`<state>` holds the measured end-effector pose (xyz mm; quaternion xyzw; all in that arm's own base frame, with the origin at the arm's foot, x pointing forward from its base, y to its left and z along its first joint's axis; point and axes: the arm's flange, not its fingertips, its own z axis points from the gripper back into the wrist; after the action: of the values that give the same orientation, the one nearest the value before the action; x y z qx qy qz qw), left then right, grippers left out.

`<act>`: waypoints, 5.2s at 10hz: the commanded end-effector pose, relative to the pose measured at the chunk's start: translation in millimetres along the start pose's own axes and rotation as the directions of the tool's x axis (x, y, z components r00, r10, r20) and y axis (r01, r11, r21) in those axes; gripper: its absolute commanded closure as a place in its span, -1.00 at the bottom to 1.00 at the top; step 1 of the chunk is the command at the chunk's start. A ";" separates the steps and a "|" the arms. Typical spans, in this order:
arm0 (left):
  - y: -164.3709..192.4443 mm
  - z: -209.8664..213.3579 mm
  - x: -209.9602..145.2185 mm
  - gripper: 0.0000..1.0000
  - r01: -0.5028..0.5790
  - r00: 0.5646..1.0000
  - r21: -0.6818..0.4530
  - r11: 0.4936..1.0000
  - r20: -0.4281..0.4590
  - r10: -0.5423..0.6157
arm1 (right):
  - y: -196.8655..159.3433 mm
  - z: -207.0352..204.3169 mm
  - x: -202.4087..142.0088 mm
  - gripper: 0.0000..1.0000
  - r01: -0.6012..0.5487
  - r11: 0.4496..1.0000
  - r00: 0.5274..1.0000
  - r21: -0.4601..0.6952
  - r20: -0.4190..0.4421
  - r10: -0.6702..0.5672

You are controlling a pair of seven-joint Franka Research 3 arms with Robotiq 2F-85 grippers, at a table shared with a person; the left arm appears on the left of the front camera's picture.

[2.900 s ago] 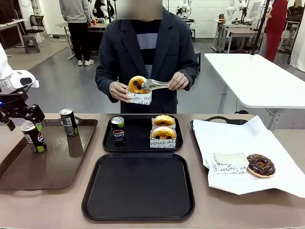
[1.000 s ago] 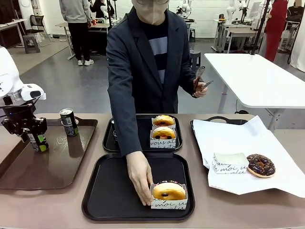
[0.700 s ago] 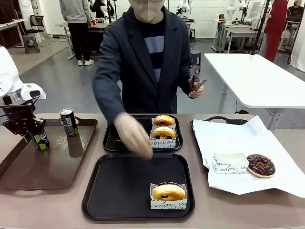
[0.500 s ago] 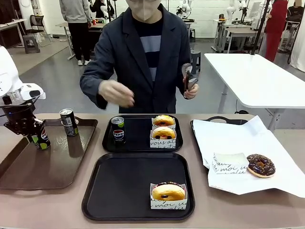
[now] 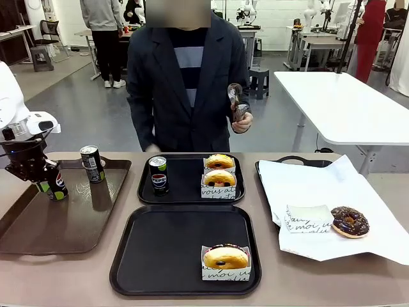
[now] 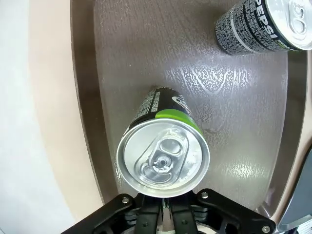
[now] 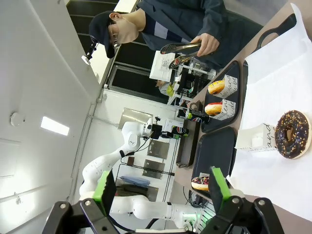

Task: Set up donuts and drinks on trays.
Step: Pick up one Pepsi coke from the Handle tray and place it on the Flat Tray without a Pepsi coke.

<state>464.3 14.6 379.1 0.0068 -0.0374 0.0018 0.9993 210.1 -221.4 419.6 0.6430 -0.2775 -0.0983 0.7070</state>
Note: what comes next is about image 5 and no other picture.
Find black stand pole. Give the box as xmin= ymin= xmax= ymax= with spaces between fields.
xmin=335 ymin=0 xmax=366 ymax=75

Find chocolate glazed donut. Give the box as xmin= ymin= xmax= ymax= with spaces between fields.
xmin=330 ymin=206 xmax=371 ymax=239

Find person in red dress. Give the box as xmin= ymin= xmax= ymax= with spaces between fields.
xmin=353 ymin=0 xmax=388 ymax=84

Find wooden desk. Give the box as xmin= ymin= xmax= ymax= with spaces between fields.
xmin=0 ymin=24 xmax=38 ymax=70

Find grey workbench table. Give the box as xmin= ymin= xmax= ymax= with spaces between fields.
xmin=73 ymin=29 xmax=129 ymax=81

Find empty white paper box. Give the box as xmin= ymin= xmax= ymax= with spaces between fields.
xmin=284 ymin=204 xmax=334 ymax=235

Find person right forearm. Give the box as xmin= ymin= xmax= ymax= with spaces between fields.
xmin=127 ymin=95 xmax=158 ymax=151

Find person in dark blazer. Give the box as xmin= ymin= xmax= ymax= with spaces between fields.
xmin=126 ymin=0 xmax=254 ymax=153

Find yellow topped donut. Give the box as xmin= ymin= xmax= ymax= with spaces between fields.
xmin=204 ymin=153 xmax=236 ymax=170

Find white wrapping paper sheet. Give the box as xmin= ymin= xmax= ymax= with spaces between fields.
xmin=258 ymin=154 xmax=409 ymax=266

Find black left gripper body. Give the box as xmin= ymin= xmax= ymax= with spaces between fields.
xmin=0 ymin=138 xmax=49 ymax=184

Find black tray with handle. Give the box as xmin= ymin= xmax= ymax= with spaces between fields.
xmin=254 ymin=155 xmax=335 ymax=232

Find brown plastic tray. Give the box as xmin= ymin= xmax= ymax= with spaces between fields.
xmin=0 ymin=159 xmax=132 ymax=256

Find person left forearm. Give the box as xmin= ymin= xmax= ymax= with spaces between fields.
xmin=235 ymin=84 xmax=253 ymax=118

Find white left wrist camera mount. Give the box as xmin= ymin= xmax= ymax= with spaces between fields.
xmin=1 ymin=112 xmax=62 ymax=142

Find person in black top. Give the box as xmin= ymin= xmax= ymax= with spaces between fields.
xmin=123 ymin=0 xmax=146 ymax=26

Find grey plastic stool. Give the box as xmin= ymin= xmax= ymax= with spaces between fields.
xmin=30 ymin=47 xmax=56 ymax=73
xmin=249 ymin=68 xmax=270 ymax=100

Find person in grey sweater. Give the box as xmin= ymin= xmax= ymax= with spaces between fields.
xmin=79 ymin=0 xmax=127 ymax=89

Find yellow glazed donut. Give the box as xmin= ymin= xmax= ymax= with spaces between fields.
xmin=203 ymin=169 xmax=237 ymax=188

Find black metal tongs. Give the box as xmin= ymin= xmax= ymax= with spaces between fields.
xmin=227 ymin=83 xmax=249 ymax=123

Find black floor cable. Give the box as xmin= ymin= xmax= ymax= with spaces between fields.
xmin=314 ymin=132 xmax=334 ymax=154

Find black plastic tray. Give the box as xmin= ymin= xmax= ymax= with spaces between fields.
xmin=137 ymin=153 xmax=246 ymax=205
xmin=109 ymin=204 xmax=263 ymax=297

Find doughnut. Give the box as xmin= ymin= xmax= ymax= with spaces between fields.
xmin=203 ymin=156 xmax=236 ymax=176
xmin=201 ymin=244 xmax=252 ymax=283
xmin=200 ymin=174 xmax=238 ymax=200

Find person left hand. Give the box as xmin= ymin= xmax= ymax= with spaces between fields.
xmin=231 ymin=111 xmax=254 ymax=134

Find white lab table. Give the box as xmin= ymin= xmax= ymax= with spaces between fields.
xmin=285 ymin=24 xmax=356 ymax=72

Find black office chair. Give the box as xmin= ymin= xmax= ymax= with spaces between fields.
xmin=33 ymin=19 xmax=70 ymax=63

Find black Pepsi can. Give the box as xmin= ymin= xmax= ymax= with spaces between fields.
xmin=79 ymin=145 xmax=107 ymax=185
xmin=37 ymin=162 xmax=69 ymax=202
xmin=148 ymin=155 xmax=171 ymax=197

